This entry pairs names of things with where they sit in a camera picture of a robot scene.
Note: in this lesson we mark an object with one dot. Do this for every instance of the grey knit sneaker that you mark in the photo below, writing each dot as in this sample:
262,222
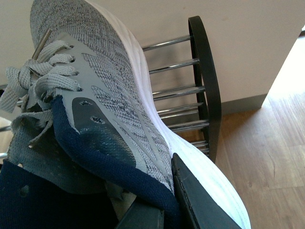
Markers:
84,144

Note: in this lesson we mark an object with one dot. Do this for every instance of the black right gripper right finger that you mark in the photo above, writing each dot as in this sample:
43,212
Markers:
198,209

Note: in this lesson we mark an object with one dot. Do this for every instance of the black metal shoe rack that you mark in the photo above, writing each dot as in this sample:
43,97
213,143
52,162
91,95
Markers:
205,87

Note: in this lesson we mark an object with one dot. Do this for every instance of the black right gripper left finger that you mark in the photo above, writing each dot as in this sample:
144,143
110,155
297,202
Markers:
142,215

